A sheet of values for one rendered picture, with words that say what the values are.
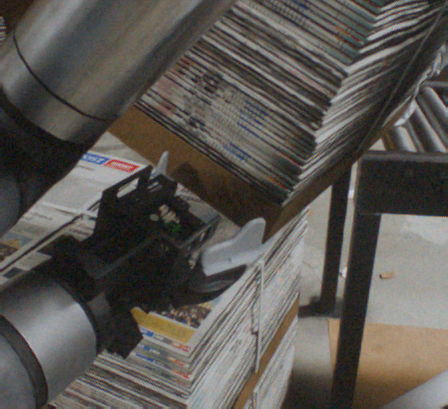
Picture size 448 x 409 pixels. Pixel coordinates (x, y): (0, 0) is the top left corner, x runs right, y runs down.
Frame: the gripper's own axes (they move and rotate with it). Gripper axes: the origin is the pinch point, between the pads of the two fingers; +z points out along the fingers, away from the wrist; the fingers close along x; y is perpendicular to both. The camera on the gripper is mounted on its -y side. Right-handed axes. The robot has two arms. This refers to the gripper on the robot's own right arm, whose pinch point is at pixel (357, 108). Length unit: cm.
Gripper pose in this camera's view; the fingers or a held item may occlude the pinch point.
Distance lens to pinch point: 81.1
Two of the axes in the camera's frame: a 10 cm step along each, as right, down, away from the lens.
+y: 3.0, -7.3, -6.2
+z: -5.7, 3.9, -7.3
